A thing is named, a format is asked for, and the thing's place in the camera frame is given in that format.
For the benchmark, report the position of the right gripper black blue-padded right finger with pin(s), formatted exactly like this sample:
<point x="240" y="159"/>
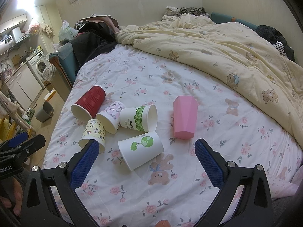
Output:
<point x="255" y="204"/>

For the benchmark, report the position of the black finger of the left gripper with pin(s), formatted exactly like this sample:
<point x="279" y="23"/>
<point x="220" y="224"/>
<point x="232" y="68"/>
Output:
<point x="14" y="152"/>

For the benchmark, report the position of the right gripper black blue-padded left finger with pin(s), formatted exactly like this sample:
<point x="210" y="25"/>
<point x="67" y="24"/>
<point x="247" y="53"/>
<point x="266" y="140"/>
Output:
<point x="50" y="197"/>

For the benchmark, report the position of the white cup green globe print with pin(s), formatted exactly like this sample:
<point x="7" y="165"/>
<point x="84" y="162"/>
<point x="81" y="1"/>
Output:
<point x="140" y="149"/>

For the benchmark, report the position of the yellow cartoon paper cup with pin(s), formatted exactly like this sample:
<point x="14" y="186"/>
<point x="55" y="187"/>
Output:
<point x="94" y="130"/>

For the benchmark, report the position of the red ribbed paper cup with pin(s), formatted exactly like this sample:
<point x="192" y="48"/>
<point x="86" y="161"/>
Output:
<point x="87" y="106"/>

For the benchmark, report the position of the pink patterned paper cup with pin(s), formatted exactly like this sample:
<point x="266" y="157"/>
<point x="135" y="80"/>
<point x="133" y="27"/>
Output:
<point x="109" y="117"/>

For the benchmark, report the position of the pink faceted plastic cup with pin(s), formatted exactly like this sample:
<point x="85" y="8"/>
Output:
<point x="185" y="112"/>

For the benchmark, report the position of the white cup green tree band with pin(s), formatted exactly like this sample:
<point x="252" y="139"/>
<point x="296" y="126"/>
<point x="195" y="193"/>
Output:
<point x="143" y="118"/>

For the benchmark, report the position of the grey waste bin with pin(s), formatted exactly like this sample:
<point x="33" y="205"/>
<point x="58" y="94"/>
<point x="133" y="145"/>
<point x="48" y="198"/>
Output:
<point x="45" y="112"/>

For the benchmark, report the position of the white kitchen cabinet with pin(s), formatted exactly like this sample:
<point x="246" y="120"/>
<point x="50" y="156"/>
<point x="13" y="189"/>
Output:
<point x="24" y="86"/>

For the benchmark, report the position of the white washing machine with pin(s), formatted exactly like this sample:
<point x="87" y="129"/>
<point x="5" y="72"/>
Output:
<point x="37" y="64"/>

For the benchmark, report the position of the floral white bed sheet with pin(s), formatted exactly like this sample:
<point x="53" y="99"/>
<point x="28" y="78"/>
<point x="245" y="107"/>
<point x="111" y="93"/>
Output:
<point x="173" y="186"/>

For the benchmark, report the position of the white plastic bag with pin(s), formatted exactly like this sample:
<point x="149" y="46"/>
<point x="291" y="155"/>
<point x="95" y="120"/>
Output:
<point x="66" y="32"/>

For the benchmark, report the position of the black clothes pile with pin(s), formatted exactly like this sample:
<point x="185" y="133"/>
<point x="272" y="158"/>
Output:
<point x="92" y="40"/>

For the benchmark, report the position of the cream bear print duvet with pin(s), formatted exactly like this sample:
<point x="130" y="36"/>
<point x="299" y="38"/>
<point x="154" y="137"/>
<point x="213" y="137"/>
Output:
<point x="232" y="53"/>

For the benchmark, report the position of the dark clothes at right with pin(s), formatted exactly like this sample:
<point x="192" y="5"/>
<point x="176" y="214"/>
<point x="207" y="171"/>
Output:
<point x="276" y="39"/>

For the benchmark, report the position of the teal bed frame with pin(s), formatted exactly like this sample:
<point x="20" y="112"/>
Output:
<point x="66" y="64"/>

